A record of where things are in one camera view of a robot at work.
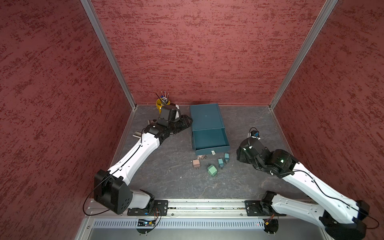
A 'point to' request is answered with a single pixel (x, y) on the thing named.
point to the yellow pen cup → (162, 102)
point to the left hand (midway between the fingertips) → (189, 124)
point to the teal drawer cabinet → (209, 133)
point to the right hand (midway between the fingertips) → (241, 155)
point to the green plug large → (212, 170)
